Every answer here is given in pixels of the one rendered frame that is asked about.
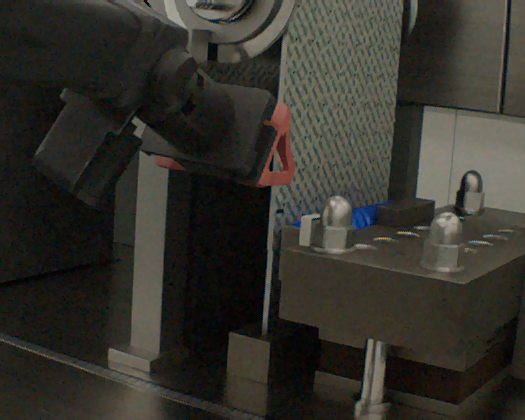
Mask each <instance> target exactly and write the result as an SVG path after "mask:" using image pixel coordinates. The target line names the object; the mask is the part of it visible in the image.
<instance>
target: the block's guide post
mask: <svg viewBox="0 0 525 420"><path fill-rule="evenodd" d="M390 352H391V344H387V343H384V342H380V341H377V340H373V339H366V341H365V351H364V360H363V370H362V380H361V387H360V392H357V393H355V394H354V395H353V396H352V400H351V405H352V406H353V407H354V408H356V410H358V411H365V412H369V413H383V412H386V411H388V410H389V409H390V408H391V404H392V399H391V398H390V397H389V396H387V395H386V388H387V378H388V370H389V361H390Z"/></svg>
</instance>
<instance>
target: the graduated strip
mask: <svg viewBox="0 0 525 420"><path fill-rule="evenodd" d="M0 340H3V341H6V342H8V343H11V344H14V345H16V346H20V347H22V348H25V349H27V350H30V351H32V352H35V353H38V354H41V355H44V356H46V357H49V358H52V359H56V360H59V361H63V362H65V363H68V364H71V365H74V366H77V367H79V368H82V369H85V370H87V371H91V372H94V373H96V374H99V375H102V376H104V377H107V378H111V379H113V380H116V381H119V382H121V383H126V384H130V385H133V386H136V387H138V388H141V389H144V390H147V391H150V392H153V393H156V394H158V395H161V396H165V397H167V398H171V399H175V400H178V401H182V402H185V403H187V404H190V405H193V406H195V407H198V408H202V409H205V410H210V411H213V412H216V413H219V414H222V415H225V416H227V417H230V418H236V419H239V420H280V419H274V418H271V417H268V416H266V415H262V414H259V413H257V412H250V411H247V410H245V409H242V408H238V407H236V406H233V405H230V404H224V403H221V402H218V401H215V400H212V399H209V398H206V397H203V396H200V395H197V394H192V393H188V392H185V391H183V390H180V389H176V388H173V387H171V386H168V385H164V384H162V383H159V382H156V381H151V380H147V379H144V378H141V377H138V376H135V375H133V374H129V373H126V372H124V371H121V370H118V369H115V368H112V367H109V366H107V365H103V364H100V363H98V362H94V361H90V360H86V359H84V358H80V357H77V356H75V355H72V354H69V353H66V352H63V351H61V350H57V349H55V348H52V347H49V346H47V345H43V344H41V343H38V342H35V341H32V340H29V339H27V338H24V337H21V336H18V335H16V334H13V333H9V332H6V331H2V330H0Z"/></svg>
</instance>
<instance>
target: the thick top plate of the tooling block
mask: <svg viewBox="0 0 525 420"><path fill-rule="evenodd" d="M455 204H456V203H455ZM455 204H451V205H445V206H442V207H438V208H434V217H436V216H438V215H439V214H441V213H443V212H450V213H452V214H454V215H457V217H458V219H459V220H460V223H461V225H462V230H463V234H462V243H464V245H465V248H464V256H463V264H462V265H463V266H465V267H464V271H461V272H454V273H451V272H439V271H434V270H427V269H424V268H422V267H421V266H420V261H422V260H423V251H424V242H425V240H426V239H429V230H430V227H431V224H432V222H433V220H434V217H431V218H427V219H425V220H421V221H418V222H415V223H412V224H409V225H405V226H402V227H399V228H393V227H388V226H383V225H378V224H376V225H372V226H369V227H366V228H362V229H355V238H354V247H355V253H352V254H345V255H337V254H327V253H321V252H318V251H315V250H313V249H311V246H306V245H301V244H298V245H295V246H291V247H288V248H284V254H283V266H282V289H281V301H280V313H279V317H280V318H282V319H286V320H290V321H293V322H298V323H302V324H305V325H309V326H317V327H320V328H324V329H328V330H332V331H336V332H339V333H347V334H350V335H354V336H358V337H362V338H366V339H373V340H377V341H380V342H384V343H387V344H396V345H399V346H403V347H406V348H410V349H417V350H420V351H425V352H428V353H435V354H439V355H442V356H446V357H454V358H455V357H456V356H458V355H460V354H462V353H463V352H465V351H466V350H468V349H469V348H470V347H472V346H473V345H475V344H476V343H477V342H480V341H482V340H483V339H484V338H485V337H487V336H488V335H490V334H491V333H492V332H494V331H495V330H497V329H499V328H501V327H502V326H503V325H504V324H506V323H507V322H509V320H511V319H513V318H514V317H516V316H518V315H519V310H520V303H521V295H522V288H523V281H524V274H525V213H519V212H514V211H508V210H503V209H497V208H492V207H486V206H484V209H485V210H484V212H467V211H461V210H457V209H455V208H454V205H455Z"/></svg>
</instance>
